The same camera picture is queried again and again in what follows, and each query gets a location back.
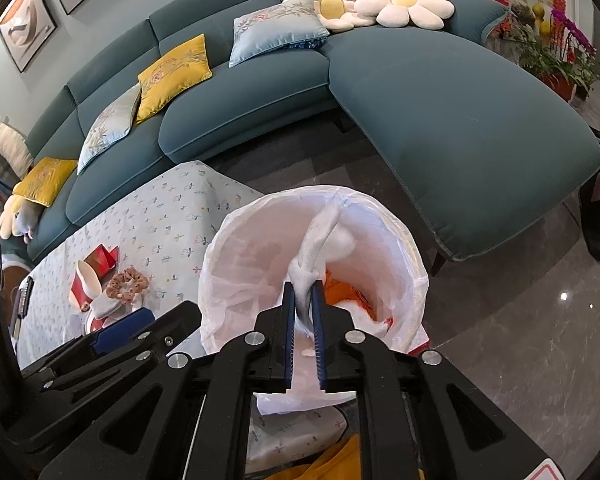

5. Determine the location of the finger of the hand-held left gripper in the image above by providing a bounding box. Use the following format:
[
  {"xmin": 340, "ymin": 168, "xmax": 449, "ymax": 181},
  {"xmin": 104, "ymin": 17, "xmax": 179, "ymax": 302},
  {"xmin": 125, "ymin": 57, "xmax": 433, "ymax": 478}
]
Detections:
[
  {"xmin": 40, "ymin": 301, "xmax": 202, "ymax": 411},
  {"xmin": 22, "ymin": 306, "xmax": 157, "ymax": 377}
]

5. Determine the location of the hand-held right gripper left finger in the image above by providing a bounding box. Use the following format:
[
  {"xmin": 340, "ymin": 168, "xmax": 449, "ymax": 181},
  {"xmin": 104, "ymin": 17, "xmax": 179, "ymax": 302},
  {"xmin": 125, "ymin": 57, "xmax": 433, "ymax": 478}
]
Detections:
[{"xmin": 40, "ymin": 282, "xmax": 297, "ymax": 480}]

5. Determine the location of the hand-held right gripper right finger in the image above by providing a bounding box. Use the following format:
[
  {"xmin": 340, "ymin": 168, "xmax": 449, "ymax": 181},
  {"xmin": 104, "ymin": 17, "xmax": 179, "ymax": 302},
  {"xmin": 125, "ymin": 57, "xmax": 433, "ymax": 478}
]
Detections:
[{"xmin": 311, "ymin": 280, "xmax": 556, "ymax": 480}]

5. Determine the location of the red and white paper cup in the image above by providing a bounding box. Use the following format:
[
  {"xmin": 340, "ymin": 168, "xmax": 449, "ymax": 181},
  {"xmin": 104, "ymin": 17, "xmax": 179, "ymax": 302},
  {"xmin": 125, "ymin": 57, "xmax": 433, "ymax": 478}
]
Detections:
[{"xmin": 70, "ymin": 259, "xmax": 106, "ymax": 311}]

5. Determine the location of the bin with white plastic bag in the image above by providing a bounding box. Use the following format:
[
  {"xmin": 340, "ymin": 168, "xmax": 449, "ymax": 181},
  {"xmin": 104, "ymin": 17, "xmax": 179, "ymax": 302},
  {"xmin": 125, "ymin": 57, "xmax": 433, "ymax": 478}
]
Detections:
[{"xmin": 197, "ymin": 185, "xmax": 431, "ymax": 406}]

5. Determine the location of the red envelope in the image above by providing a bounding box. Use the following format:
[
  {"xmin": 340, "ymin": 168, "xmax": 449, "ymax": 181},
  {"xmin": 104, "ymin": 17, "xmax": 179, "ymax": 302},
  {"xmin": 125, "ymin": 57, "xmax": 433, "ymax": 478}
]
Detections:
[{"xmin": 82, "ymin": 245, "xmax": 121, "ymax": 276}]

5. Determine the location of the white paper towel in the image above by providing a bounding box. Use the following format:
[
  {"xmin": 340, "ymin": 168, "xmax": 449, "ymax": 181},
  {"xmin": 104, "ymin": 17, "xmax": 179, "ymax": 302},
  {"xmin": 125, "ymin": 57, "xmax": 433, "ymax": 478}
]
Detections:
[{"xmin": 289, "ymin": 205, "xmax": 358, "ymax": 326}]

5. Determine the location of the black remote control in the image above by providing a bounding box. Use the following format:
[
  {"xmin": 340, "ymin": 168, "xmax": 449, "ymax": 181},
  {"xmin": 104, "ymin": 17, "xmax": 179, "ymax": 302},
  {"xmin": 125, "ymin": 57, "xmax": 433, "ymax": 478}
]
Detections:
[{"xmin": 10, "ymin": 275, "xmax": 35, "ymax": 338}]

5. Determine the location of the orange wrapper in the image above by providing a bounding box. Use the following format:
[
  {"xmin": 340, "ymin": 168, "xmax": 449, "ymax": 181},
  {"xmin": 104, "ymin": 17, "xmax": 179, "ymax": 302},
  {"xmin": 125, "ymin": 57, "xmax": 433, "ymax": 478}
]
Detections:
[{"xmin": 325, "ymin": 270, "xmax": 396, "ymax": 333}]

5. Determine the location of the floral printed tablecloth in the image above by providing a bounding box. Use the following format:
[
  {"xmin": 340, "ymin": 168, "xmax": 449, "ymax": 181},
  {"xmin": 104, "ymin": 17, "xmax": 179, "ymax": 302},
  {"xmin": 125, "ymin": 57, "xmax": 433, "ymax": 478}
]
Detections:
[{"xmin": 10, "ymin": 160, "xmax": 353, "ymax": 476}]

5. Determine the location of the cream and grey plush toy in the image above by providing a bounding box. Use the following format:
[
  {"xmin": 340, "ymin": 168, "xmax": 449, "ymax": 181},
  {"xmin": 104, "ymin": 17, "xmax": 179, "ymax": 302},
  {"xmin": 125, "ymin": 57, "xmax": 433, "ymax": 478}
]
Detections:
[{"xmin": 0, "ymin": 192, "xmax": 43, "ymax": 246}]

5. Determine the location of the yellow cloth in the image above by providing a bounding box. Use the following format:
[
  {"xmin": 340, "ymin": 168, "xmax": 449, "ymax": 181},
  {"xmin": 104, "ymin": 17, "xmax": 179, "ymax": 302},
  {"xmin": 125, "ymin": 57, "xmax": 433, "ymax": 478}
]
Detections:
[{"xmin": 267, "ymin": 432, "xmax": 376, "ymax": 480}]

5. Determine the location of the yellow embroidered pillow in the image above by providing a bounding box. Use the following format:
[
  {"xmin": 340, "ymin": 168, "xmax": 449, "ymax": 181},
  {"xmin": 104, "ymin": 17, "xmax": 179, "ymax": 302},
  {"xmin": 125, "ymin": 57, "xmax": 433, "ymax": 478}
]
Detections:
[
  {"xmin": 136, "ymin": 34, "xmax": 213, "ymax": 125},
  {"xmin": 12, "ymin": 156, "xmax": 79, "ymax": 208}
]

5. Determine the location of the white plush toy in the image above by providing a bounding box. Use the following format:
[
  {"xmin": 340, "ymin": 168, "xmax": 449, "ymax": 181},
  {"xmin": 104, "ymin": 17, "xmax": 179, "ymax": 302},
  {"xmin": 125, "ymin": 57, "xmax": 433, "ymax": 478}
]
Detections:
[{"xmin": 0, "ymin": 114, "xmax": 33, "ymax": 176}]

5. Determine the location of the light blue embroidered pillow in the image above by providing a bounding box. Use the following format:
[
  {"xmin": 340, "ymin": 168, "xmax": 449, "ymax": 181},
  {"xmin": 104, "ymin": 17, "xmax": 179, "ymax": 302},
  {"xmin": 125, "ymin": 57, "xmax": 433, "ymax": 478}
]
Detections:
[
  {"xmin": 76, "ymin": 82, "xmax": 142, "ymax": 176},
  {"xmin": 228, "ymin": 0, "xmax": 331, "ymax": 68}
]

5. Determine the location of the teal sectional sofa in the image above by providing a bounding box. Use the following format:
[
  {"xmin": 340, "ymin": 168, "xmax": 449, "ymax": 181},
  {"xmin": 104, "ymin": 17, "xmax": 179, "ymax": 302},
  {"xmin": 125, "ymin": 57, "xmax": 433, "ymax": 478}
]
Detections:
[{"xmin": 27, "ymin": 0, "xmax": 600, "ymax": 263}]

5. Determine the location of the dark blue patterned cushion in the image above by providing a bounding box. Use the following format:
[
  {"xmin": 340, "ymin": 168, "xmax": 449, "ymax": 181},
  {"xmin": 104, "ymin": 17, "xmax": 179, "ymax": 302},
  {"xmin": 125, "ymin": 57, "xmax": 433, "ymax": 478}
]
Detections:
[{"xmin": 285, "ymin": 35, "xmax": 328, "ymax": 51}]

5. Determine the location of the black bag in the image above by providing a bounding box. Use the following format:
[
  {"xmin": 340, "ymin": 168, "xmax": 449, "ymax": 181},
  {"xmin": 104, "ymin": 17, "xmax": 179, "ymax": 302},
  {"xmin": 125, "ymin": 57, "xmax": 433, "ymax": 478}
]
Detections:
[{"xmin": 577, "ymin": 127, "xmax": 600, "ymax": 263}]

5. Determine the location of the green potted plant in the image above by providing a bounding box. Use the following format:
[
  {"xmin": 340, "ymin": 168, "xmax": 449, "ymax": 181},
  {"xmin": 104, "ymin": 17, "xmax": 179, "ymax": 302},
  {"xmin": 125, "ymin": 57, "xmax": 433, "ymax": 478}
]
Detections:
[{"xmin": 500, "ymin": 2, "xmax": 600, "ymax": 103}]

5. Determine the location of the purple orchid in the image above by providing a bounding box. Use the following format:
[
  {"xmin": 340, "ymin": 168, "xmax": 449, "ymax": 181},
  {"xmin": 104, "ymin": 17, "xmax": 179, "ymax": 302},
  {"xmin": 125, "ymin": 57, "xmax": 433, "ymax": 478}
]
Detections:
[{"xmin": 550, "ymin": 7, "xmax": 598, "ymax": 61}]

